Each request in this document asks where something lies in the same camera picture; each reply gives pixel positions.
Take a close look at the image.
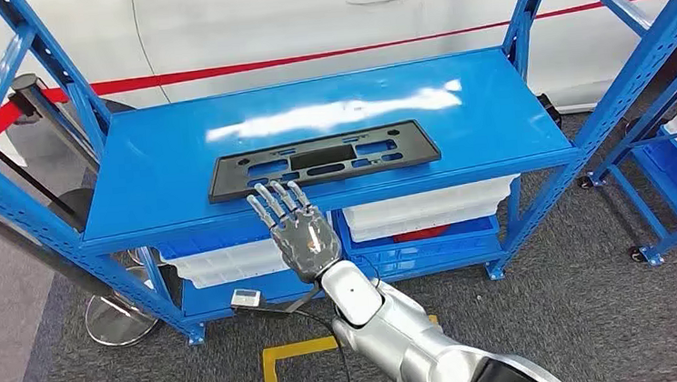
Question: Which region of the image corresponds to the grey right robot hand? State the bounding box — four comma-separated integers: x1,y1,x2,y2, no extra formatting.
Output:
244,176,346,289

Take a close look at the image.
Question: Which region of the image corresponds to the black plastic frame part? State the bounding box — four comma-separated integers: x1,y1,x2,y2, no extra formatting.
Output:
203,117,445,205

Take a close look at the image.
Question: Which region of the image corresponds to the blue metal shelf rack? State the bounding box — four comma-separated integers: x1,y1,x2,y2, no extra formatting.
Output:
0,0,677,363
567,54,677,274

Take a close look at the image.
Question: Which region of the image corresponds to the red item in crate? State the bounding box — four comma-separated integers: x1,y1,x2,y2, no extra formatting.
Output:
390,224,454,245

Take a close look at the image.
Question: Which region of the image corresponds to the stanchion with chrome base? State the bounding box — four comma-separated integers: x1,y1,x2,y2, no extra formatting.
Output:
0,179,164,357

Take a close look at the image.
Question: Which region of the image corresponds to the white car with red stripe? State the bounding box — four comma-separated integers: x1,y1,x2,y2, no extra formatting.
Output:
0,0,677,174

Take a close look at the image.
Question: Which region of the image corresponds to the black cable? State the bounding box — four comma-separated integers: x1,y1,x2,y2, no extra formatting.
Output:
233,297,355,382

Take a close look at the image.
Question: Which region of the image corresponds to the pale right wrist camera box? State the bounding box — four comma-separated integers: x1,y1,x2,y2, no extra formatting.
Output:
228,286,265,314

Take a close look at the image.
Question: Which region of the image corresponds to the black stanchion post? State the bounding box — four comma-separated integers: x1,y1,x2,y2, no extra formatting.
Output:
6,71,62,127

